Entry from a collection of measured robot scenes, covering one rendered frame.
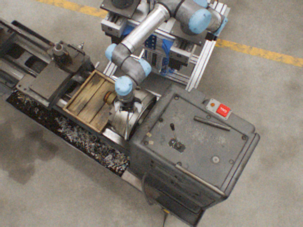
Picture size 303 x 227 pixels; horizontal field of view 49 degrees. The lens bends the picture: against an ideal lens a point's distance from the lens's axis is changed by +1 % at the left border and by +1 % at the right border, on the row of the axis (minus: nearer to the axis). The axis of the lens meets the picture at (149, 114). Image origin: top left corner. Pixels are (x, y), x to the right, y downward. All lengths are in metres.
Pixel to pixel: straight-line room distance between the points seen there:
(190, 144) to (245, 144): 0.30
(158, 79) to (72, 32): 1.11
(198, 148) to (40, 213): 1.70
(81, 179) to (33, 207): 0.45
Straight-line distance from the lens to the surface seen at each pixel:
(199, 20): 1.59
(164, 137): 1.75
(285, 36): 3.93
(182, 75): 3.09
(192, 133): 1.78
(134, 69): 1.46
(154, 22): 1.59
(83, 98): 2.26
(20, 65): 2.51
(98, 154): 2.42
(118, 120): 1.86
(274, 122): 3.38
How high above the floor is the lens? 2.91
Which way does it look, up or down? 68 degrees down
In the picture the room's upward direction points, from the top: 6 degrees clockwise
